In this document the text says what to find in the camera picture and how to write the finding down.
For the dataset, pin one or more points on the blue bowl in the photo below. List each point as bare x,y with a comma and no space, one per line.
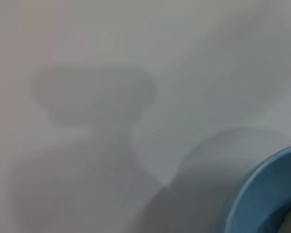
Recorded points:
252,194

